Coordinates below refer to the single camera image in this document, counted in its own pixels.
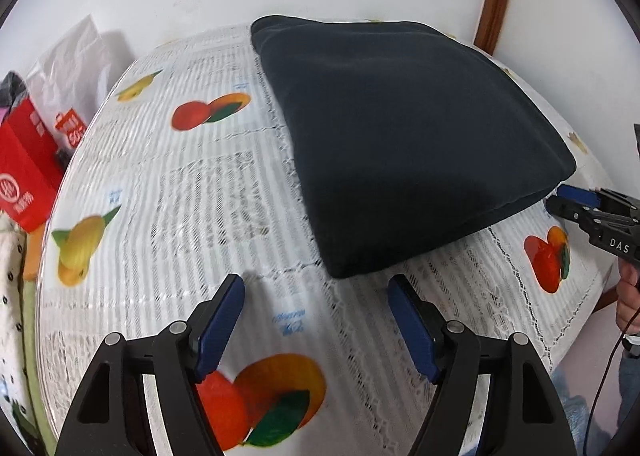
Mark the white floral quilt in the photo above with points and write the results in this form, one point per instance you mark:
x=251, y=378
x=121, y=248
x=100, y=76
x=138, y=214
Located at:
x=15, y=399

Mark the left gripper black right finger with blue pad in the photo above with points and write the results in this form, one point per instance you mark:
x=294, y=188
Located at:
x=523, y=416

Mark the fruit print lace tablecloth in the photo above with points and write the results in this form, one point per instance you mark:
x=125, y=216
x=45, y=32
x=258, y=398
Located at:
x=198, y=179

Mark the grey plaid cloth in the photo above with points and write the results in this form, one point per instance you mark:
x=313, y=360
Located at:
x=13, y=91

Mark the red paper shopping bag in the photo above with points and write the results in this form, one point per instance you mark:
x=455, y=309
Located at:
x=29, y=170

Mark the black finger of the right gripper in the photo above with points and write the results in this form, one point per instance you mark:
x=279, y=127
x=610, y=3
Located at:
x=576, y=209

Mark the black garment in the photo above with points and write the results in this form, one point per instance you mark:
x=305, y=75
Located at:
x=403, y=139

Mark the wooden bedside table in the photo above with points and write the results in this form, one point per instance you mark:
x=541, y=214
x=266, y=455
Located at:
x=33, y=252

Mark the person's right hand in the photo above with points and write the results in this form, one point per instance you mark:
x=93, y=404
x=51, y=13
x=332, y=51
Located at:
x=628, y=298

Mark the white Miniso plastic bag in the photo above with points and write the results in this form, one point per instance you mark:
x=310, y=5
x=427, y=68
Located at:
x=70, y=81

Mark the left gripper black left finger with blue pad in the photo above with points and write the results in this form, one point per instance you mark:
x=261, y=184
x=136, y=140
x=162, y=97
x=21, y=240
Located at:
x=108, y=415

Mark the green bed sheet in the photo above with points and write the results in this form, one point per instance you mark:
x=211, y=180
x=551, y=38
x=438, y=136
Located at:
x=30, y=352

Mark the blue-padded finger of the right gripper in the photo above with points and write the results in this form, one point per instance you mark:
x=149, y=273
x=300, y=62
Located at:
x=606, y=200

